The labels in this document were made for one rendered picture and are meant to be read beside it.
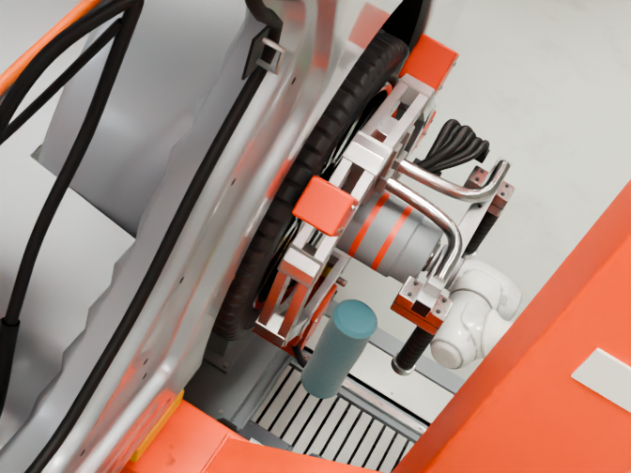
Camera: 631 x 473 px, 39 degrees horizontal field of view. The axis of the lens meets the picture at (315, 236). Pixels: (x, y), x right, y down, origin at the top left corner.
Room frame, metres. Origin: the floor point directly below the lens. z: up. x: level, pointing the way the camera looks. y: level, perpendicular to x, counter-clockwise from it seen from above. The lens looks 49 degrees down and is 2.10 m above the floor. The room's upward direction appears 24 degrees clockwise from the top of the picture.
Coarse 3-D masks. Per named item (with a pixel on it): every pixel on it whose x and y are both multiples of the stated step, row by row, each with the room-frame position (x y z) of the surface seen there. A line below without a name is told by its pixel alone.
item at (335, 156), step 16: (384, 96) 1.39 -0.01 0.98; (368, 112) 1.40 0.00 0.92; (352, 128) 1.29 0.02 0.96; (336, 160) 1.27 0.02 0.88; (320, 176) 1.26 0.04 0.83; (288, 224) 0.98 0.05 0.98; (288, 240) 1.13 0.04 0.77; (272, 256) 1.05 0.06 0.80; (272, 272) 1.16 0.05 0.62; (256, 304) 0.98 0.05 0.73
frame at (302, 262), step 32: (416, 96) 1.26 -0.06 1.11; (416, 128) 1.41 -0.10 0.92; (352, 160) 1.06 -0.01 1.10; (384, 160) 1.07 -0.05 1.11; (352, 192) 1.02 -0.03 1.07; (288, 256) 0.93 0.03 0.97; (320, 256) 0.94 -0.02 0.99; (320, 288) 1.17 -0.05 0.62; (256, 320) 0.93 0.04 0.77; (288, 320) 0.92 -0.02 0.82
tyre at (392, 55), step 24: (384, 48) 1.27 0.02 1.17; (360, 72) 1.17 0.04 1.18; (384, 72) 1.24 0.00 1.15; (336, 96) 1.11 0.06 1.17; (360, 96) 1.14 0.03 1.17; (336, 120) 1.07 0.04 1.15; (312, 144) 1.02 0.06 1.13; (336, 144) 1.09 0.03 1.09; (312, 168) 1.00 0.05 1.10; (288, 192) 0.96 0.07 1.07; (264, 216) 0.93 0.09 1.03; (288, 216) 0.96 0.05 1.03; (264, 240) 0.91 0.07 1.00; (240, 264) 0.89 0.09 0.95; (264, 264) 0.91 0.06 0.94; (240, 288) 0.88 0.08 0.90; (240, 312) 0.89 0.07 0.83; (240, 336) 0.95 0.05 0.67
